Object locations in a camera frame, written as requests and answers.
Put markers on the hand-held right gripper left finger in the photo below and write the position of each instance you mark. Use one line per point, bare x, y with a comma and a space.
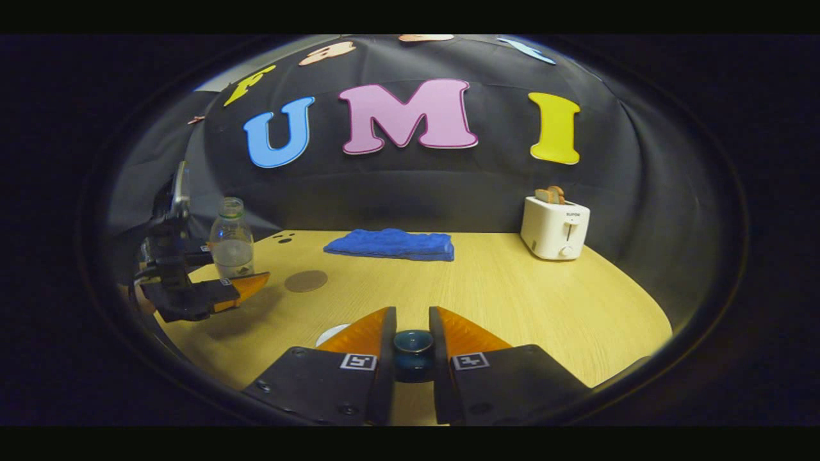
384, 384

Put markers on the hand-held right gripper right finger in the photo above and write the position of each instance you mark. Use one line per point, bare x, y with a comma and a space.
442, 390

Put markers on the blue towel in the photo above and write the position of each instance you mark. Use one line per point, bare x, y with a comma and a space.
391, 244

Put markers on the dark blue teacup lid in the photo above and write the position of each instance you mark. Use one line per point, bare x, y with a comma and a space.
413, 358

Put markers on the toast slice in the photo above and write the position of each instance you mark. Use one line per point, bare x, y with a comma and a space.
542, 196
557, 194

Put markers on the white toaster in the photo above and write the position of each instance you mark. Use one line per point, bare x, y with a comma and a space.
551, 230

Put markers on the round brown coaster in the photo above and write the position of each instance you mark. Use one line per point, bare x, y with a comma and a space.
306, 281

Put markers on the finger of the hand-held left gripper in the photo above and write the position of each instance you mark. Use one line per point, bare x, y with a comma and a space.
200, 255
192, 298

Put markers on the black backdrop cloth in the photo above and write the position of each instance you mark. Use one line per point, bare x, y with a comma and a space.
448, 186

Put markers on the clear plastic water bottle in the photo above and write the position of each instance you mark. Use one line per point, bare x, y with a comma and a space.
232, 250

